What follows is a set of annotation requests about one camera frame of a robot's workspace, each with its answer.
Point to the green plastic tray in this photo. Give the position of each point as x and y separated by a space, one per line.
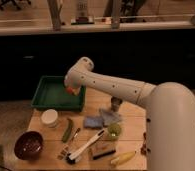
51 94

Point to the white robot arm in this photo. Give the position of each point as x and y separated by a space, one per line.
170 114

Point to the blue sponge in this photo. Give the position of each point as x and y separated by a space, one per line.
93 122

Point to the white handled brush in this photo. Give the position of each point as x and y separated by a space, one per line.
72 157

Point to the red apple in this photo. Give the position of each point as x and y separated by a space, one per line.
73 91

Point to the small metal cup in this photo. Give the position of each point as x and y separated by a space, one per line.
115 104

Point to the green cup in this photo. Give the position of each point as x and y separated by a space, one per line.
114 131

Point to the dark brown bowl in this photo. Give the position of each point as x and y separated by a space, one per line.
29 146

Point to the yellow corn cob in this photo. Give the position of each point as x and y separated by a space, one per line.
122 158

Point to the green cucumber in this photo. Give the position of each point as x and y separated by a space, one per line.
68 130

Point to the grey cloth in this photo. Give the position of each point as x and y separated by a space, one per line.
109 117

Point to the white paper cup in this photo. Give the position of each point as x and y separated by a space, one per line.
50 118

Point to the metal fork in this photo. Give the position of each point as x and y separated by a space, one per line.
65 150

